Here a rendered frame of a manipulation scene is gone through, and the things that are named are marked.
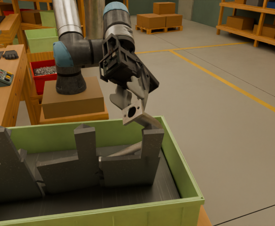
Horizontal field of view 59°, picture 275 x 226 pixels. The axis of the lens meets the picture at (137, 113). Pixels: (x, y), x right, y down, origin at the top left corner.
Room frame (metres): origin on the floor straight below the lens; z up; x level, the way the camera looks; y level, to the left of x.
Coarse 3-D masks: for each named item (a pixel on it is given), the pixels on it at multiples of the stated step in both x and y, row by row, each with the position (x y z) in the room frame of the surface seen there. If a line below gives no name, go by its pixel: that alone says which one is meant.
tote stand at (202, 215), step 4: (200, 208) 0.52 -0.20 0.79; (200, 212) 0.51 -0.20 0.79; (204, 212) 0.51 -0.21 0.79; (200, 216) 0.49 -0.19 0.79; (204, 216) 0.49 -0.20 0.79; (200, 220) 0.48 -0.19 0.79; (204, 220) 0.48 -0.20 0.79; (208, 220) 0.48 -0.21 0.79; (200, 224) 0.47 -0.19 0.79; (204, 224) 0.47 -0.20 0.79; (208, 224) 0.47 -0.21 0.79
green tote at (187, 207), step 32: (32, 128) 0.74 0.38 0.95; (64, 128) 0.75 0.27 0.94; (96, 128) 0.77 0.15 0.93; (128, 128) 0.79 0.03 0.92; (192, 192) 0.45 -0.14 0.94; (0, 224) 0.34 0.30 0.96; (32, 224) 0.35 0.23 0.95; (64, 224) 0.36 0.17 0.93; (96, 224) 0.37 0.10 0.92; (128, 224) 0.38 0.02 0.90; (160, 224) 0.40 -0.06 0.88; (192, 224) 0.41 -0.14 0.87
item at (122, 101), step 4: (116, 88) 0.53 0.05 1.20; (120, 88) 0.53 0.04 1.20; (116, 92) 0.51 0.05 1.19; (120, 92) 0.52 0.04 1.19; (124, 92) 0.53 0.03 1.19; (128, 92) 0.53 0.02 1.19; (112, 96) 0.49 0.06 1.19; (116, 96) 0.50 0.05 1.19; (120, 96) 0.51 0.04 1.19; (124, 96) 0.52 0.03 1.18; (128, 96) 0.52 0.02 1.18; (112, 100) 0.48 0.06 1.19; (116, 100) 0.49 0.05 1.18; (120, 100) 0.50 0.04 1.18; (124, 100) 0.51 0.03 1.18; (128, 100) 0.51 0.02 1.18; (116, 104) 0.48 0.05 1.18; (120, 104) 0.49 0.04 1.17; (124, 104) 0.50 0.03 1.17; (128, 104) 0.50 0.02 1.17; (120, 108) 0.49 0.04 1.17; (124, 108) 0.49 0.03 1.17
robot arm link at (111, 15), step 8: (112, 8) 0.72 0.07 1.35; (120, 8) 0.72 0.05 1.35; (104, 16) 0.72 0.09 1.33; (112, 16) 0.69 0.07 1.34; (120, 16) 0.69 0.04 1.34; (128, 16) 0.72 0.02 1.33; (104, 24) 0.71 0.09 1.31; (112, 24) 0.66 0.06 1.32; (128, 24) 0.68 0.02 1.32; (104, 32) 0.72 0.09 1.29
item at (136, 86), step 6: (132, 78) 0.51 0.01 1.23; (138, 78) 0.53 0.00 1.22; (132, 84) 0.49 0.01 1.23; (138, 84) 0.51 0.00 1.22; (132, 90) 0.47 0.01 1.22; (138, 90) 0.49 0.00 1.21; (144, 90) 0.49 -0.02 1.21; (138, 96) 0.47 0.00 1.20; (144, 96) 0.48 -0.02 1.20; (144, 102) 0.47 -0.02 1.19; (144, 108) 0.46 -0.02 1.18
